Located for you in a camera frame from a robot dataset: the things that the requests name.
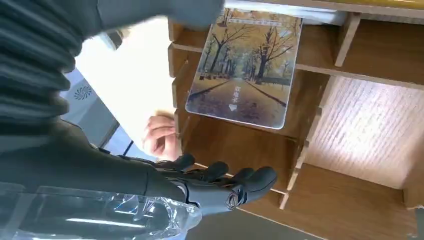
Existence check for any clear plastic film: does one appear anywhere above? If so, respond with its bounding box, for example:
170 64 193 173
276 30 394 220
0 182 203 240

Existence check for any person's hand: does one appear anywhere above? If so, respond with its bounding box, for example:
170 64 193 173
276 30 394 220
142 114 181 162

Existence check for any wooden compartment box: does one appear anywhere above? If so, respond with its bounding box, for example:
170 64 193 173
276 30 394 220
167 0 424 240

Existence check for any white card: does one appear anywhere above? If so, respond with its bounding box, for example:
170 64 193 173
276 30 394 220
225 0 347 27

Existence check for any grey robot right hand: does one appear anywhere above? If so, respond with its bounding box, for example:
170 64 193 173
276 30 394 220
0 0 278 240

